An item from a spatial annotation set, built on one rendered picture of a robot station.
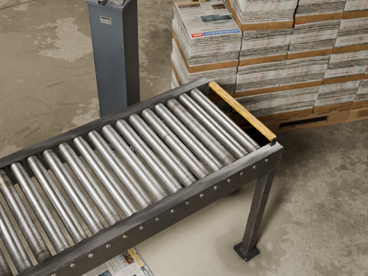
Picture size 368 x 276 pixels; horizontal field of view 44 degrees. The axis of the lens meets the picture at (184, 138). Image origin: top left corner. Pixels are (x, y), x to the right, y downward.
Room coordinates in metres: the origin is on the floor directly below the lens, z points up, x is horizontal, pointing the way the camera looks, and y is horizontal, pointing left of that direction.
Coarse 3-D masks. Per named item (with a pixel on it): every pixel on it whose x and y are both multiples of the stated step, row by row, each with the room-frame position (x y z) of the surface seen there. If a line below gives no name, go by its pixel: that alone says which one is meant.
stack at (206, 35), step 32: (224, 0) 2.43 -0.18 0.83; (192, 32) 2.07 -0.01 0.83; (224, 32) 2.09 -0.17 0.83; (256, 32) 2.13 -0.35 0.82; (288, 32) 2.19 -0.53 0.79; (320, 32) 2.26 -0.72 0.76; (352, 32) 2.32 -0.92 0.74; (192, 64) 2.02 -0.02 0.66; (256, 64) 2.15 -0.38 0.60; (288, 64) 2.20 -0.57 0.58; (320, 64) 2.26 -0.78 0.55; (352, 64) 2.34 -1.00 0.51; (256, 96) 2.15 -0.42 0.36; (288, 96) 2.22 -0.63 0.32; (320, 96) 2.29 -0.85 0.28; (352, 96) 2.36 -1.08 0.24; (288, 128) 2.25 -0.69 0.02
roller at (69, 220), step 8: (32, 160) 1.15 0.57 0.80; (40, 160) 1.17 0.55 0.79; (32, 168) 1.12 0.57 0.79; (40, 168) 1.12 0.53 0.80; (40, 176) 1.08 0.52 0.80; (48, 176) 1.08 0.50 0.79; (40, 184) 1.05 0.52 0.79; (48, 184) 1.04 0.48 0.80; (48, 192) 1.01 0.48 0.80; (56, 192) 1.01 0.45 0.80; (56, 200) 0.97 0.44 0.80; (64, 200) 0.98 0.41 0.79; (56, 208) 0.95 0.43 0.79; (64, 208) 0.94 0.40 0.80; (64, 216) 0.91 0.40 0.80; (72, 216) 0.91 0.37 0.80; (64, 224) 0.89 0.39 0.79; (72, 224) 0.88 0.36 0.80; (72, 232) 0.85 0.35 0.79; (80, 232) 0.85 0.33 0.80; (80, 240) 0.82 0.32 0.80
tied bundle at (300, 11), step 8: (304, 0) 2.22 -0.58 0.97; (312, 0) 2.24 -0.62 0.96; (320, 0) 2.25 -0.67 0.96; (328, 0) 2.26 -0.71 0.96; (336, 0) 2.28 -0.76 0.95; (344, 0) 2.29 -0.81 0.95; (296, 8) 2.23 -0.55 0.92; (304, 8) 2.22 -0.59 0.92; (312, 8) 2.24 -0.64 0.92; (320, 8) 2.25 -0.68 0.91; (328, 8) 2.26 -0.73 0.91; (336, 8) 2.28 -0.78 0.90
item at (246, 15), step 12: (240, 0) 2.17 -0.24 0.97; (252, 0) 2.11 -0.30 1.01; (264, 0) 2.12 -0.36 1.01; (276, 0) 2.14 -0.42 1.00; (288, 0) 2.16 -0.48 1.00; (240, 12) 2.14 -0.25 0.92; (252, 12) 2.12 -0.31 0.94; (264, 12) 2.13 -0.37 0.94; (276, 12) 2.15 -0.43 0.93; (288, 12) 2.16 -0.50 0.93
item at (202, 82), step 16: (208, 80) 1.71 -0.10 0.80; (160, 96) 1.58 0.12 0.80; (176, 96) 1.59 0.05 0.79; (128, 112) 1.46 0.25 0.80; (80, 128) 1.34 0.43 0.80; (96, 128) 1.35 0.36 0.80; (48, 144) 1.24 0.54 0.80; (0, 160) 1.14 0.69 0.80; (16, 160) 1.15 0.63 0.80; (64, 160) 1.25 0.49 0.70; (32, 176) 1.17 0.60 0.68
